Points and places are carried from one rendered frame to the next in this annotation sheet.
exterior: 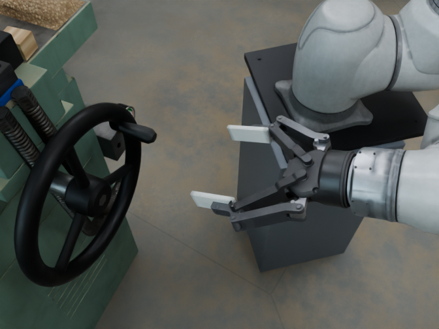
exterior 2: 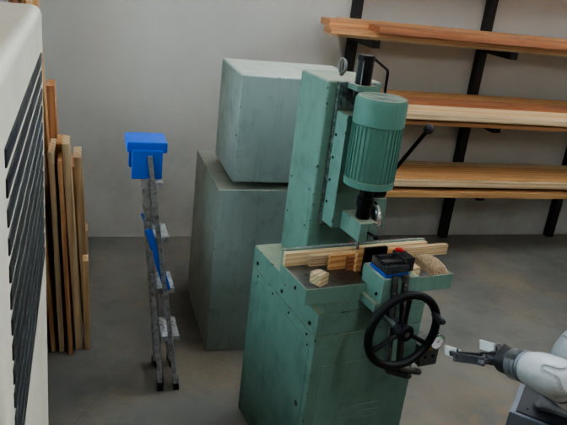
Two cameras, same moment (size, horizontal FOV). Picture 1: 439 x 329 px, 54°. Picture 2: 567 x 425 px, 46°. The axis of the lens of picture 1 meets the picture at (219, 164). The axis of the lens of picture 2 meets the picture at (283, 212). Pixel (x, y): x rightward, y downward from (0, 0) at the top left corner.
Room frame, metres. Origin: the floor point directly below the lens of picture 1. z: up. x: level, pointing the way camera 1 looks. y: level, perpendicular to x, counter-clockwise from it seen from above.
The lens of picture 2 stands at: (-1.38, -0.70, 1.88)
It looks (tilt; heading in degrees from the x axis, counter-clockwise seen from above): 21 degrees down; 40
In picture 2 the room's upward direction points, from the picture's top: 7 degrees clockwise
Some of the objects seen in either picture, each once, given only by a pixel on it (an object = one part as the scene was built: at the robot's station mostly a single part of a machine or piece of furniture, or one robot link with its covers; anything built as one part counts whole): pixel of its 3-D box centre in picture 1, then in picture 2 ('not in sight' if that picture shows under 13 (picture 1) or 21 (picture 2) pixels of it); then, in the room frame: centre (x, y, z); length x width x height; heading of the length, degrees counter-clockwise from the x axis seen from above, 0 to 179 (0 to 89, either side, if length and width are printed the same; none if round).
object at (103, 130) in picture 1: (102, 130); (420, 347); (0.66, 0.28, 0.58); 0.12 x 0.08 x 0.08; 67
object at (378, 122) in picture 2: not in sight; (375, 142); (0.48, 0.51, 1.35); 0.18 x 0.18 x 0.31
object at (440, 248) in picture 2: not in sight; (380, 254); (0.58, 0.47, 0.92); 0.60 x 0.02 x 0.04; 157
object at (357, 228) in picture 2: not in sight; (358, 227); (0.49, 0.53, 1.03); 0.14 x 0.07 x 0.09; 67
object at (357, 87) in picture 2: not in sight; (362, 79); (0.53, 0.64, 1.54); 0.08 x 0.08 x 0.17; 67
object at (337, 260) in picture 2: not in sight; (358, 259); (0.45, 0.48, 0.93); 0.24 x 0.01 x 0.06; 157
